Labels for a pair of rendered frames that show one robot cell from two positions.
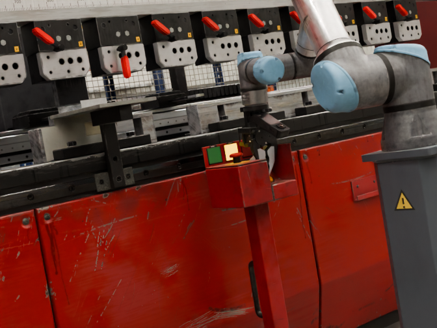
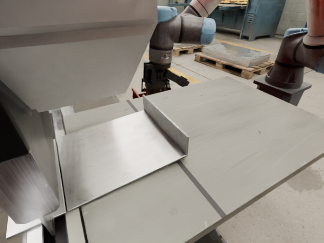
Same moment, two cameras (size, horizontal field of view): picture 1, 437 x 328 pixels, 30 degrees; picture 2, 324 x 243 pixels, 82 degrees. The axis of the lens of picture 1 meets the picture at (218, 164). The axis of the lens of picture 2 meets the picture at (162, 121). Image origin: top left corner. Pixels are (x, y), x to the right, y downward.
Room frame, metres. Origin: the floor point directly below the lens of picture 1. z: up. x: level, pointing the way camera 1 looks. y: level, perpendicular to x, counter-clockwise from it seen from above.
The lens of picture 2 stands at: (2.24, 0.46, 1.12)
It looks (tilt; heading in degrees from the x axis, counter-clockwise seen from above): 35 degrees down; 281
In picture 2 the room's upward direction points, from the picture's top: straight up
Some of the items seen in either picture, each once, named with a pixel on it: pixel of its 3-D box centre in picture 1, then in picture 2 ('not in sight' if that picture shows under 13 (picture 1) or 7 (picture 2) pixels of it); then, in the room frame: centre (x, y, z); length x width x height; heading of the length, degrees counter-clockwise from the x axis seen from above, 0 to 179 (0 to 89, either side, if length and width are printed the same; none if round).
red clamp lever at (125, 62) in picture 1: (123, 62); not in sight; (2.39, 0.22, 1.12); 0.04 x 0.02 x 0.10; 40
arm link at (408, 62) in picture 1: (400, 73); (298, 44); (1.84, -0.44, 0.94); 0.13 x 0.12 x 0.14; 108
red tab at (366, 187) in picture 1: (367, 187); not in sight; (2.88, -0.51, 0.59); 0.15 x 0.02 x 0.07; 130
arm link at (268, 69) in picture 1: (270, 69); (193, 30); (2.26, -0.19, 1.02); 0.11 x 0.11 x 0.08; 18
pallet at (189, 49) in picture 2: not in sight; (175, 45); (2.82, -4.24, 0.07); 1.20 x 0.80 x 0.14; 131
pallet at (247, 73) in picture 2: not in sight; (233, 60); (1.61, -3.18, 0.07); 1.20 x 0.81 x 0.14; 137
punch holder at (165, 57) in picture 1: (167, 41); not in sight; (2.58, 0.09, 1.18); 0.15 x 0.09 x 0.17; 130
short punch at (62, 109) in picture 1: (71, 95); (23, 126); (2.34, 0.38, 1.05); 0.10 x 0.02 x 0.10; 130
